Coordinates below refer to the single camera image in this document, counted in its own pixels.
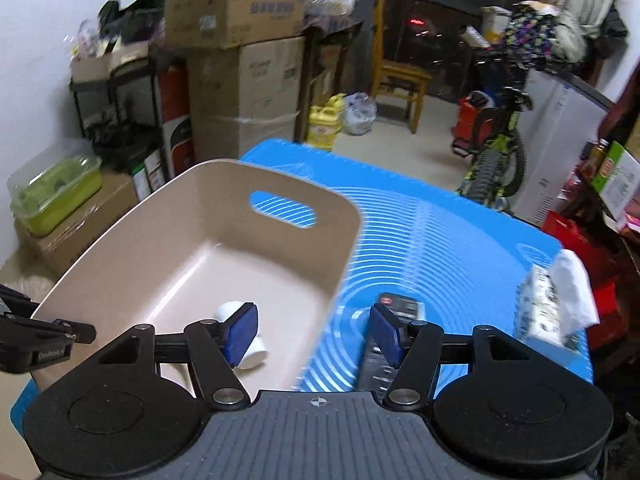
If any beige plastic basin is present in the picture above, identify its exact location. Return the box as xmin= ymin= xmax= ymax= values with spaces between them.
xmin=30 ymin=159 xmax=362 ymax=396

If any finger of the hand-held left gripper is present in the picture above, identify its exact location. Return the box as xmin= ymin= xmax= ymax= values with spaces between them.
xmin=0 ymin=316 xmax=97 ymax=345

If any green and black bicycle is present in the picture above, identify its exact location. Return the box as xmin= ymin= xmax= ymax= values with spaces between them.
xmin=452 ymin=50 xmax=556 ymax=211

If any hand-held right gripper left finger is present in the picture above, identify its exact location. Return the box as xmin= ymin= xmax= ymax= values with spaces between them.
xmin=95 ymin=302 xmax=260 ymax=411

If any brown cardboard box red print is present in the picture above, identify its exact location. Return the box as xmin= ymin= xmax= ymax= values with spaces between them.
xmin=25 ymin=170 xmax=138 ymax=281

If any floral cloth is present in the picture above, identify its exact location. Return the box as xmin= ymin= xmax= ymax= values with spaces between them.
xmin=502 ymin=2 xmax=558 ymax=61

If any printed tissue pack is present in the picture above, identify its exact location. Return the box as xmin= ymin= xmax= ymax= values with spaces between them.
xmin=515 ymin=250 xmax=601 ymax=356

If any white appliance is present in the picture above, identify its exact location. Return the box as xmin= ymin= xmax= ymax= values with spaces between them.
xmin=510 ymin=67 xmax=608 ymax=226

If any taped cardboard box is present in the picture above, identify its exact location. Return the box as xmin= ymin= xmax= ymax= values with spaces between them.
xmin=192 ymin=110 xmax=301 ymax=165

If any clear bag of sawdust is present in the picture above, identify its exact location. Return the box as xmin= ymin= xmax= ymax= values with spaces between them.
xmin=2 ymin=260 xmax=56 ymax=307

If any cardboard box blue print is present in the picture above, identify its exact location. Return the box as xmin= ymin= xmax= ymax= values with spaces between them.
xmin=165 ymin=0 xmax=307 ymax=51

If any wooden chair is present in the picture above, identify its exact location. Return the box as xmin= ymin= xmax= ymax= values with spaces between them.
xmin=372 ymin=0 xmax=432 ymax=133

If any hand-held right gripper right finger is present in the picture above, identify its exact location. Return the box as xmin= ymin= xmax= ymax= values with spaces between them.
xmin=369 ymin=304 xmax=540 ymax=411

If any white pill bottle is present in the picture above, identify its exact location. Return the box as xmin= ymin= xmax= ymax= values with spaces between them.
xmin=215 ymin=301 xmax=267 ymax=371

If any white plastic bag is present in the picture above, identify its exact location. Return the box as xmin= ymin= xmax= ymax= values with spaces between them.
xmin=344 ymin=92 xmax=377 ymax=136

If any yellow oil jug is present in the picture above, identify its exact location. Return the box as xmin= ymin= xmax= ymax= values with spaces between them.
xmin=306 ymin=94 xmax=347 ymax=151

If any blue ruled mat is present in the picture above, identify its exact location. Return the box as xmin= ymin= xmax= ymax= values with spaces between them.
xmin=10 ymin=138 xmax=594 ymax=436

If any black metal rack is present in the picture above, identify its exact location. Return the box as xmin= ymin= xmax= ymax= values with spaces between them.
xmin=70 ymin=55 xmax=166 ymax=171

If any black remote control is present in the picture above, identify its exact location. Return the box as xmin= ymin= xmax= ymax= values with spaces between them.
xmin=356 ymin=292 xmax=427 ymax=393

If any dark wooden shelf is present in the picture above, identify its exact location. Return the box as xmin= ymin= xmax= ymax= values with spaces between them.
xmin=575 ymin=160 xmax=640 ymax=376

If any red and black box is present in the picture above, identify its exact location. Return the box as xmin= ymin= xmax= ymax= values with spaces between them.
xmin=160 ymin=65 xmax=196 ymax=181

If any green and white box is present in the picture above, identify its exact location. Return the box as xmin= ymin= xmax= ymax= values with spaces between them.
xmin=597 ymin=141 xmax=640 ymax=211

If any beige box on rack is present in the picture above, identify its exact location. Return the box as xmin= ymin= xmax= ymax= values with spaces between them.
xmin=70 ymin=40 xmax=151 ymax=83

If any green container clear lid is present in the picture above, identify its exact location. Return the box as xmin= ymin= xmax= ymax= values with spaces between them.
xmin=7 ymin=152 xmax=103 ymax=237

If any cardboard box grey print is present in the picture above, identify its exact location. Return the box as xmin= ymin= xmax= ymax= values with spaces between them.
xmin=187 ymin=35 xmax=306 ymax=121

